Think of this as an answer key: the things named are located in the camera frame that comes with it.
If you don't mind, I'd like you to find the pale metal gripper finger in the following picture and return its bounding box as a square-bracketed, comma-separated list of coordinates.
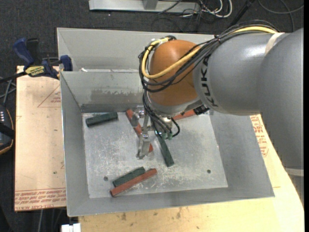
[136, 137, 144, 160]
[142, 134, 151, 158]

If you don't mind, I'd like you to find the red-brown flat block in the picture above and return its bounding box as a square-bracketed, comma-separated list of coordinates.
[109, 168, 158, 198]
[125, 109, 155, 154]
[172, 110, 197, 121]

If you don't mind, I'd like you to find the grey metal bin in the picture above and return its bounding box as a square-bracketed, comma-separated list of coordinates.
[56, 27, 275, 218]

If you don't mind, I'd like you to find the dark green flat block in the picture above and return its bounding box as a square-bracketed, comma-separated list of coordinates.
[85, 111, 119, 128]
[112, 166, 146, 188]
[156, 133, 175, 168]

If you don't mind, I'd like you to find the black cylinder on white bracket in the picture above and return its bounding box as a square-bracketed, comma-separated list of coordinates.
[193, 104, 210, 116]

